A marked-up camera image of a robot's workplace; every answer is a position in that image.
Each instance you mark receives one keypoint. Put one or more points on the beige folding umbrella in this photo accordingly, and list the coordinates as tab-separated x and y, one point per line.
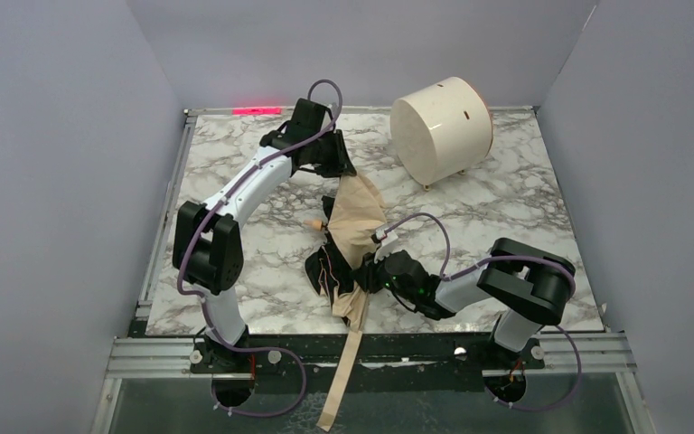
358	211

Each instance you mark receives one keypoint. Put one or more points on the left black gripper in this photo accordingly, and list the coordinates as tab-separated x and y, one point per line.
335	158

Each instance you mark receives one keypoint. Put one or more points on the pink tape strip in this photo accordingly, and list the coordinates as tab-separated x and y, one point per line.
256	111

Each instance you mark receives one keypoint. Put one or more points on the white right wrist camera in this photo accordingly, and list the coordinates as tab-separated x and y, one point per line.
385	241

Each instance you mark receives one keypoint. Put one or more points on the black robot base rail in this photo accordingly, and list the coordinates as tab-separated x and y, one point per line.
287	364

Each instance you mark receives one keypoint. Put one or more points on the cream cylindrical umbrella stand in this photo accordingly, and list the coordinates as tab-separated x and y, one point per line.
442	130

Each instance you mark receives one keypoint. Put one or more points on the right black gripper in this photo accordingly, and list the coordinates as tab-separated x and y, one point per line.
369	272

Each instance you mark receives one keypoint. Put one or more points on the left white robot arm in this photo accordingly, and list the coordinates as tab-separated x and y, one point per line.
208	252

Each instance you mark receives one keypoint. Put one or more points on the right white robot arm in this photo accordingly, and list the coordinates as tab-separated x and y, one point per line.
533	284

